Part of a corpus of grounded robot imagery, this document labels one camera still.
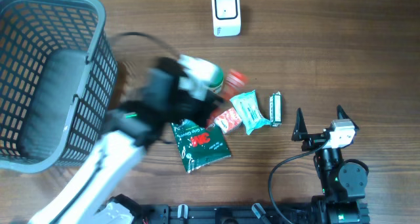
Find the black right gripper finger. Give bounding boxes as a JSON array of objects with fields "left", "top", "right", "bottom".
[
  {"left": 291, "top": 108, "right": 308, "bottom": 141},
  {"left": 337, "top": 104, "right": 359, "bottom": 131}
]

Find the green white gum pack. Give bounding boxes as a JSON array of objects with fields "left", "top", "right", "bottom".
[{"left": 269, "top": 91, "right": 282, "bottom": 127}]

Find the green lid jar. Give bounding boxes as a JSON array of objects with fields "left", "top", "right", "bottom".
[{"left": 208, "top": 66, "right": 224, "bottom": 94}]

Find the green 3M gloves package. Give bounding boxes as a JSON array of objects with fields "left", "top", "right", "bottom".
[{"left": 171, "top": 120, "right": 232, "bottom": 173}]

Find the red white small packet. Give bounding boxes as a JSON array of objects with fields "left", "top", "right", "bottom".
[{"left": 214, "top": 107, "right": 242, "bottom": 134}]

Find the teal wet wipes pack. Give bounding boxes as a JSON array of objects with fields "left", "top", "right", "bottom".
[{"left": 230, "top": 90, "right": 270, "bottom": 135}]

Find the red Nescafe stick sachet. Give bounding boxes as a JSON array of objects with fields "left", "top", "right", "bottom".
[{"left": 215, "top": 69, "right": 248, "bottom": 104}]

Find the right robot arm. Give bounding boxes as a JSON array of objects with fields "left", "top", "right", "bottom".
[{"left": 291, "top": 105, "right": 370, "bottom": 223}]

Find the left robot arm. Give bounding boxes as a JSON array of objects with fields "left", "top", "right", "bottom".
[{"left": 30, "top": 65, "right": 221, "bottom": 223}]

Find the white barcode scanner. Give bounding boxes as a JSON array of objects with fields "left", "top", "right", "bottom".
[{"left": 211, "top": 0, "right": 242, "bottom": 37}]

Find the grey plastic basket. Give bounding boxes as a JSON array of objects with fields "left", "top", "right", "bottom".
[{"left": 1, "top": 0, "right": 117, "bottom": 173}]

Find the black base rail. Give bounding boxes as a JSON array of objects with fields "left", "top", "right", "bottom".
[{"left": 131, "top": 203, "right": 371, "bottom": 224}]

